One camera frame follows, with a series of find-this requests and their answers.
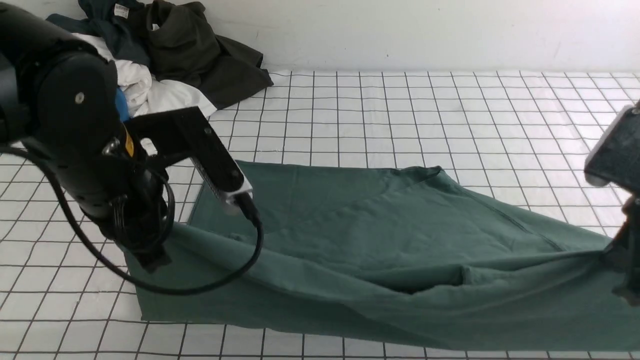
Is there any black left camera cable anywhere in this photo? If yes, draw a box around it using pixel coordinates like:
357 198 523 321
0 145 265 296

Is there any dark navy garment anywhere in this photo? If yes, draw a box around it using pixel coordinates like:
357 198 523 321
46 0 151 67

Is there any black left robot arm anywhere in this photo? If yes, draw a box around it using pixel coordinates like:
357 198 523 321
0 2 175 272

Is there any green long-sleeved shirt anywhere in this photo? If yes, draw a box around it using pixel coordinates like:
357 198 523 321
136 162 640 353

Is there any blue garment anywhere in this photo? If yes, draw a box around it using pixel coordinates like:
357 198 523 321
115 88 130 123

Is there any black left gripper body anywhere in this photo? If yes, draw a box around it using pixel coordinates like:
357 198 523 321
65 145 175 273

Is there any white garment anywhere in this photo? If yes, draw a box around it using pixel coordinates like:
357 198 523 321
70 32 218 156

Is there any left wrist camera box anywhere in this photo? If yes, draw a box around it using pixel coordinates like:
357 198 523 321
125 107 259 221

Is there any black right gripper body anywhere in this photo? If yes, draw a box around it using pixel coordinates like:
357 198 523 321
601 196 640 306

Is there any white grid-patterned tablecloth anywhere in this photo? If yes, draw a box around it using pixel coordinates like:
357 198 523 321
0 70 639 360

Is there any dark olive garment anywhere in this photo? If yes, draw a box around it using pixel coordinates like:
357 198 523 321
127 0 274 109

